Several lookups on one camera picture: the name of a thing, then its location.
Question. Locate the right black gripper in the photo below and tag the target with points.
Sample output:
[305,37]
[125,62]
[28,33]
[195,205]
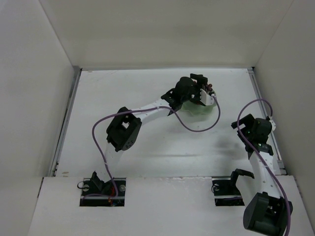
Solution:
[245,126]

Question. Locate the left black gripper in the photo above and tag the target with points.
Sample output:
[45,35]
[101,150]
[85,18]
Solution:
[199,80]

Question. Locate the dark red fake grapes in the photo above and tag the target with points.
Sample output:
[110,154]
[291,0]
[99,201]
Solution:
[208,88]

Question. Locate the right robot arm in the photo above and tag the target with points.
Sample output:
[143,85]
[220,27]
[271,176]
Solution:
[266,210]

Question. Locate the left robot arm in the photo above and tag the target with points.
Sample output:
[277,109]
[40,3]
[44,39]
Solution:
[125,125]

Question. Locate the green scalloped fruit bowl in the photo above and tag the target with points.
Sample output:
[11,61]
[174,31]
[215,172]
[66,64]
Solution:
[196,108]

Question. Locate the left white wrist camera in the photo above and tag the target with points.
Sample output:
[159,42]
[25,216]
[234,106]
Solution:
[207,97]

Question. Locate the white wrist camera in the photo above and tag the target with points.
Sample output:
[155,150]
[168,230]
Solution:
[207,97]
[273,125]

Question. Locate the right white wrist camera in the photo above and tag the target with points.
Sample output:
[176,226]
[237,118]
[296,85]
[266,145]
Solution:
[273,125]

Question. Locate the left aluminium table rail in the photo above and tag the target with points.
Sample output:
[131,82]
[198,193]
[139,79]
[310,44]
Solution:
[61,136]

